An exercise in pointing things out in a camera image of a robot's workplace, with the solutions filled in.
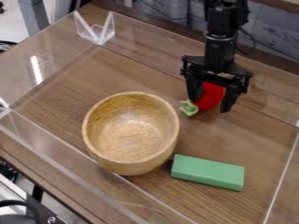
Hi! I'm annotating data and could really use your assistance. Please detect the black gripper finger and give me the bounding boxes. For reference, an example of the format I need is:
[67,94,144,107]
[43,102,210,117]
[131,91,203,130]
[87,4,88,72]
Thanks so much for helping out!
[186,73,203,102]
[220,85,239,113]

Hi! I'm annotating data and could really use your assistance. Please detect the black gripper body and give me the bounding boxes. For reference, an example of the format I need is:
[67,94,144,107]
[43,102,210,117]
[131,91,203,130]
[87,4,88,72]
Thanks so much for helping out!
[182,55,254,94]

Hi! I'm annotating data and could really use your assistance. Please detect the red plush strawberry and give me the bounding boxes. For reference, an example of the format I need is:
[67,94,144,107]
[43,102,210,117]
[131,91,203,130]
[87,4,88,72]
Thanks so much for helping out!
[178,80,227,117]

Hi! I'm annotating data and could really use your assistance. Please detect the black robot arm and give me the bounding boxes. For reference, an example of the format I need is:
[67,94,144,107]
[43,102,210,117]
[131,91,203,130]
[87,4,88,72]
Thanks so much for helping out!
[180,0,254,116]

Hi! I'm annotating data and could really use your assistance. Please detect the wooden bowl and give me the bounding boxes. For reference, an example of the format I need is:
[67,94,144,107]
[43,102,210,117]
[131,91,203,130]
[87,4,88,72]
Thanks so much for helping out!
[81,91,180,176]

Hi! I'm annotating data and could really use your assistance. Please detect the green rectangular block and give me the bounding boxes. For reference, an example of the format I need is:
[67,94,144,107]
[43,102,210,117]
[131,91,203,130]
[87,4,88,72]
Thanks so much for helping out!
[171,154,246,191]

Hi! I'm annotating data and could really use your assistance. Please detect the clear acrylic tray enclosure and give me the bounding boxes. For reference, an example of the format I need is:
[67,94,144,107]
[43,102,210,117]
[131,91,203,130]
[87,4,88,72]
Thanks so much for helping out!
[0,6,299,224]

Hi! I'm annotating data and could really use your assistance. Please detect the black metal bracket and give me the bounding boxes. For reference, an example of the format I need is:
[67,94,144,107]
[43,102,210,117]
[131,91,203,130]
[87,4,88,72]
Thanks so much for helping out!
[25,195,67,224]

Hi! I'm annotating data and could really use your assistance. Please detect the black cable bottom left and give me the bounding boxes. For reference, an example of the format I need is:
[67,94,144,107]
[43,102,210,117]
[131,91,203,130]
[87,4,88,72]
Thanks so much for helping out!
[0,199,44,224]

